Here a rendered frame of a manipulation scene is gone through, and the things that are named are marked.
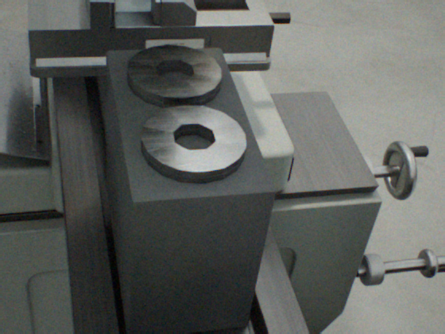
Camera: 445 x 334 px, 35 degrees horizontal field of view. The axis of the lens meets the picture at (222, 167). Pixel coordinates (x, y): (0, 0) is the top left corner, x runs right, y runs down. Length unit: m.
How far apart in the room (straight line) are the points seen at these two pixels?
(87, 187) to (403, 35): 2.53
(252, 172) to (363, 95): 2.20
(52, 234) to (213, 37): 0.38
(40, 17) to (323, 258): 0.64
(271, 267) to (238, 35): 0.39
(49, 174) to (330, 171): 0.47
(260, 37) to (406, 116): 1.73
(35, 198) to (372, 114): 1.81
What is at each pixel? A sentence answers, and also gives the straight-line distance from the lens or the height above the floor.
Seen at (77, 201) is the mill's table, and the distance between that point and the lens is 0.83.
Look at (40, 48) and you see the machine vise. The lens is 1.01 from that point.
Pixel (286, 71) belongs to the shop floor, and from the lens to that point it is 2.81.
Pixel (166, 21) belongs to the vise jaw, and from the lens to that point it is 1.00.
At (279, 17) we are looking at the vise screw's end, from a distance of 1.10.
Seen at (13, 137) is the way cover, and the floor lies 0.88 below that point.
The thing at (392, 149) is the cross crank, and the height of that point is 0.67.
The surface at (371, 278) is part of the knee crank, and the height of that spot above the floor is 0.53.
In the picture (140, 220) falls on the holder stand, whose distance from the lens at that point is 0.57.
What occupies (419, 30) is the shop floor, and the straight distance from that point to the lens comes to 3.31.
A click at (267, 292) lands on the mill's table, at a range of 0.75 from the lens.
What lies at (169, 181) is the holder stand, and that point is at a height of 1.13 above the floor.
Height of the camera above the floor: 1.52
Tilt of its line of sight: 41 degrees down
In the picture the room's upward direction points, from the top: 8 degrees clockwise
